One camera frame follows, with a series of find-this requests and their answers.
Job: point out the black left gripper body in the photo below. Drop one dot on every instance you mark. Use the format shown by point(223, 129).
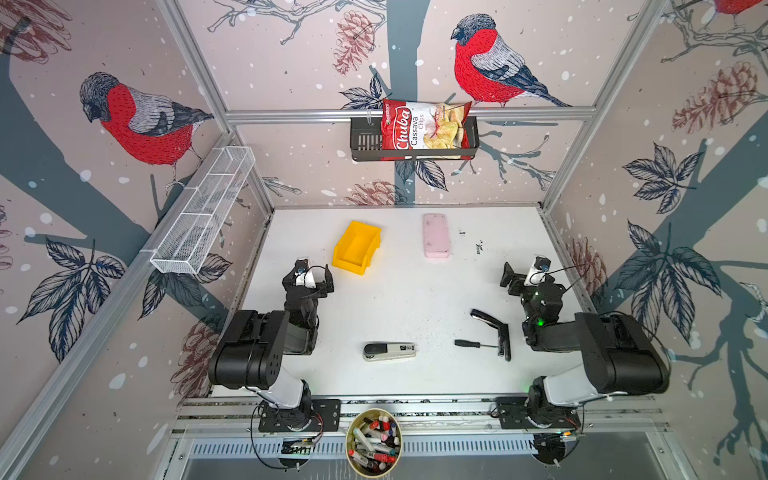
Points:
point(306, 288)

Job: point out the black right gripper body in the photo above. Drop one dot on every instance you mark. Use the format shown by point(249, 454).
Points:
point(520, 282)

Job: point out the yellow plastic bin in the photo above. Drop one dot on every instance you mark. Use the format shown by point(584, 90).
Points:
point(354, 251)

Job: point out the black handled screwdriver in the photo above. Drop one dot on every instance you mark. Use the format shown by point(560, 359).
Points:
point(472, 344)

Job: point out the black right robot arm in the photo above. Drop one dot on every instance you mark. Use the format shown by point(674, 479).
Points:
point(617, 358)

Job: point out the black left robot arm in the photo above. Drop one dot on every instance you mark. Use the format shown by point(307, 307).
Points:
point(251, 350)

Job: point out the black angled bar tool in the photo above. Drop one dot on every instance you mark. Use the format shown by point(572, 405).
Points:
point(502, 329)

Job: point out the grey stapler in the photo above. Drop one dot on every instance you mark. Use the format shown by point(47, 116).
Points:
point(386, 351)

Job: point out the pink rectangular case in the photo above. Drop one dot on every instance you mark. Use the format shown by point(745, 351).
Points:
point(436, 236)

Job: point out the round tin of markers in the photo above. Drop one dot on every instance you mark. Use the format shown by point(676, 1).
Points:
point(374, 443)

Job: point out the red cassava chips bag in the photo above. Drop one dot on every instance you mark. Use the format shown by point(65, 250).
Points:
point(424, 126)

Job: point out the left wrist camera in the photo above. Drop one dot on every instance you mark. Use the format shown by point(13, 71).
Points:
point(303, 276)

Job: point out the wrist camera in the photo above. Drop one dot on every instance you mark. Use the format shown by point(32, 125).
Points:
point(538, 271)
point(303, 276)

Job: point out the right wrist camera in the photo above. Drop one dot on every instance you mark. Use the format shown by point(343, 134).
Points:
point(538, 271)

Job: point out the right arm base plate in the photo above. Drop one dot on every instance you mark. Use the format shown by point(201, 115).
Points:
point(517, 412)

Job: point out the white wire mesh basket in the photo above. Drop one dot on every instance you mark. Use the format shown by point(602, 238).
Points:
point(193, 233)

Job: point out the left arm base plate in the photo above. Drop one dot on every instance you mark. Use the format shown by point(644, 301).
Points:
point(321, 415)

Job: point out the black wall basket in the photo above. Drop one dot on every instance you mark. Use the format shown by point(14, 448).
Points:
point(366, 144)

